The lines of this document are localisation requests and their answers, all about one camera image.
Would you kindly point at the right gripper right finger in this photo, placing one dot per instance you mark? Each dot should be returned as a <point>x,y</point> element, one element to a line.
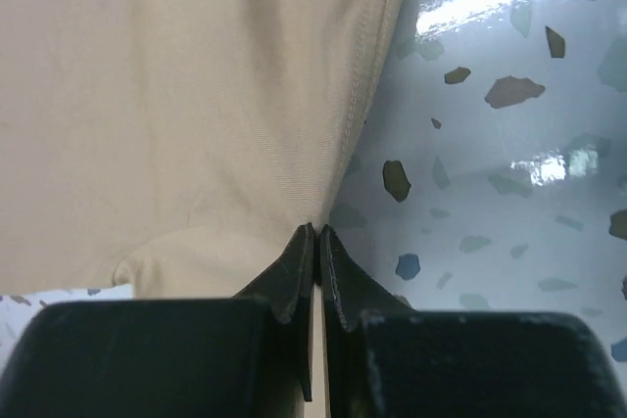
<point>386,359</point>

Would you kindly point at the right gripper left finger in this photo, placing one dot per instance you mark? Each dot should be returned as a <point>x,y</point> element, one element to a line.
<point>244,356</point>

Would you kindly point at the beige t shirt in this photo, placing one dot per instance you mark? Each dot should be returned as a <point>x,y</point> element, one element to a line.
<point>175,146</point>

